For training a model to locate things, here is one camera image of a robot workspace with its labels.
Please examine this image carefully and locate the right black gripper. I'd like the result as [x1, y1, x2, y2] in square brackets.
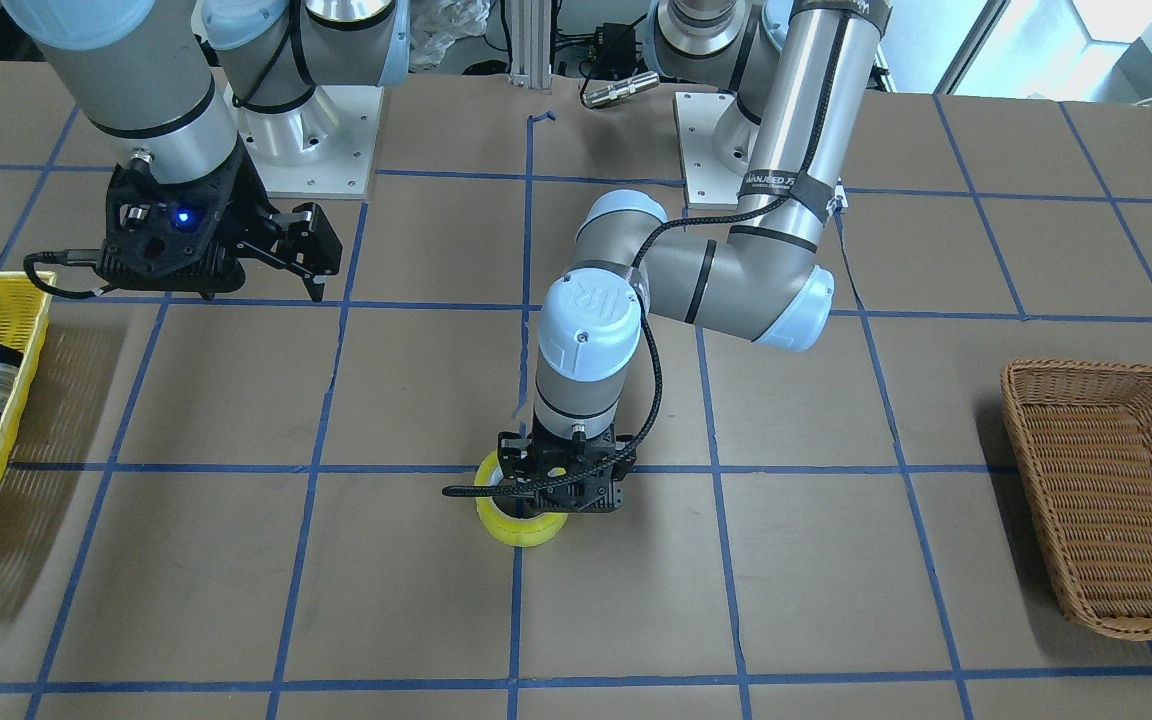
[195, 176, 343, 304]

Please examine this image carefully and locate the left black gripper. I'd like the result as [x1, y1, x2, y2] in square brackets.
[497, 427, 635, 514]

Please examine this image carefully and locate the yellow tape roll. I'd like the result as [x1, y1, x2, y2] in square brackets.
[473, 450, 570, 548]

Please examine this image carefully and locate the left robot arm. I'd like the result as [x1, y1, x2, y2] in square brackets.
[444, 1, 893, 516]

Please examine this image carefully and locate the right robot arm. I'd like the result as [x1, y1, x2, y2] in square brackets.
[3, 1, 411, 302]

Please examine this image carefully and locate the metal cylinder connector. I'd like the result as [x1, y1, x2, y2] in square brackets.
[579, 70, 660, 109]

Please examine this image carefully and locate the brown wicker basket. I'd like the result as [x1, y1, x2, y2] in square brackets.
[1001, 357, 1152, 641]

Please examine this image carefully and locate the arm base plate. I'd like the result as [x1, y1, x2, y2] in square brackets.
[229, 85, 387, 200]
[674, 92, 842, 211]

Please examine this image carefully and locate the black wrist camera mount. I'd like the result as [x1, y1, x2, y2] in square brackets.
[93, 147, 247, 297]

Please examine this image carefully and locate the aluminium frame post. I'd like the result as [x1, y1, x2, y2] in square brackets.
[502, 1, 556, 94]

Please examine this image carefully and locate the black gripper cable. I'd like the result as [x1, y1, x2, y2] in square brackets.
[442, 10, 852, 501]

